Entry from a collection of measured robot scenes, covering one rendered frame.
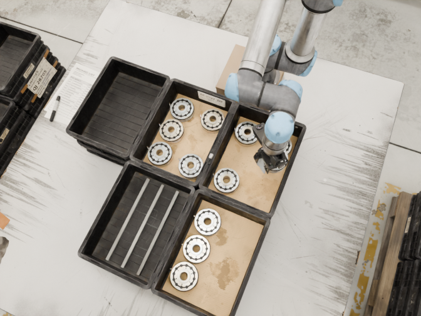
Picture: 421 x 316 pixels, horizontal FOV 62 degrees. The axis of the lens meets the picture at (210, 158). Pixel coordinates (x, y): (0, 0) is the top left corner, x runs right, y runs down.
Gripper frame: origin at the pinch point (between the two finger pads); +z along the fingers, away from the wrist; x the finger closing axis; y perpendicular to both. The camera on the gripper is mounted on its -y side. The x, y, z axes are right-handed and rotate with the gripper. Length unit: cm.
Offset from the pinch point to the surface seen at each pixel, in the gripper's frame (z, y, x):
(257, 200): 16.1, 9.8, -6.3
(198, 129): 16.2, -28.3, -16.6
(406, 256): 73, 56, 61
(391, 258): 85, 55, 58
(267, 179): 16.2, 3.4, 1.0
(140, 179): 16, -17, -47
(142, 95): 16, -54, -34
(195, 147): 16.2, -21.1, -20.8
